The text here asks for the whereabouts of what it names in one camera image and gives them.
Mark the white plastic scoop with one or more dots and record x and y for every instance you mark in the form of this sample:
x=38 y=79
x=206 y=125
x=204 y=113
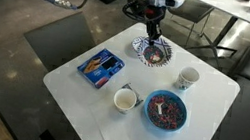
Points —
x=159 y=108

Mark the grey chair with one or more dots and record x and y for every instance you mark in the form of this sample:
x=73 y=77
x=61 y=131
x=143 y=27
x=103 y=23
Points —
x=192 y=8

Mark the blue patterned paper bowl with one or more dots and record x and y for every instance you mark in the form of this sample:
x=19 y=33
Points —
x=136 y=45
x=165 y=51

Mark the coffee print paper cup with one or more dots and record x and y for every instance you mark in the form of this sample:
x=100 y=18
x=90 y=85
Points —
x=187 y=78

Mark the blue cracker box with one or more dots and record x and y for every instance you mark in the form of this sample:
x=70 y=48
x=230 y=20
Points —
x=100 y=67

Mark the large colourful cereal pile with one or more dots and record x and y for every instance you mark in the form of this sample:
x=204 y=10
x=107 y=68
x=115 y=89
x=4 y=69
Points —
x=168 y=115

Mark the small dark packet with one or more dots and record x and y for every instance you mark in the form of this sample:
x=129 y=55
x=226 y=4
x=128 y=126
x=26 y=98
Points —
x=139 y=101

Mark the small colourful cereal pile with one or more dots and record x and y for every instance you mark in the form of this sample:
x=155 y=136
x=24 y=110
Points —
x=152 y=54

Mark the dark floor mat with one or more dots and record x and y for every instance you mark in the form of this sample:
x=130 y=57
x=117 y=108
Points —
x=59 y=36

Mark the blue plastic bowl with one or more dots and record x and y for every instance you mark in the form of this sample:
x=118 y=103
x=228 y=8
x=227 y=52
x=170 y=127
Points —
x=148 y=119

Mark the plain white paper cup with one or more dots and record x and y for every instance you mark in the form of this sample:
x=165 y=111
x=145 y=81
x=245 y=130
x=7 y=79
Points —
x=125 y=100

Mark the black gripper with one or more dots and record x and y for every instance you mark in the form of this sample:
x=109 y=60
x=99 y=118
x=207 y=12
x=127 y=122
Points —
x=154 y=15

